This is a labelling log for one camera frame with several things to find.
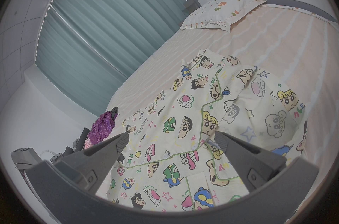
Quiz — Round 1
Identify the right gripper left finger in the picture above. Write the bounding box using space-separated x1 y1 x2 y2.
54 132 130 192

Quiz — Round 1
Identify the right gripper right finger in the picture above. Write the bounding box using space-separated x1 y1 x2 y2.
214 132 288 192

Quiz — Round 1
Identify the white printed pyjama top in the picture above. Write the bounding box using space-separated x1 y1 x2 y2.
106 49 309 211

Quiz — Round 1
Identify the purple satin garment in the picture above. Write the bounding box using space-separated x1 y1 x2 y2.
87 111 117 144

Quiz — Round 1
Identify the blue-green curtain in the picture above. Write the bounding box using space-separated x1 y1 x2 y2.
34 7 127 117
49 0 191 78

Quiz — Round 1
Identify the bed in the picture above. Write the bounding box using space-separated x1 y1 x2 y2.
105 0 339 199

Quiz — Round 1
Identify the white printed pillow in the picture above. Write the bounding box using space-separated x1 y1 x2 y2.
180 0 266 32

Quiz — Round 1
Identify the grey bedside table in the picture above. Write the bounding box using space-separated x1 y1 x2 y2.
183 0 198 15

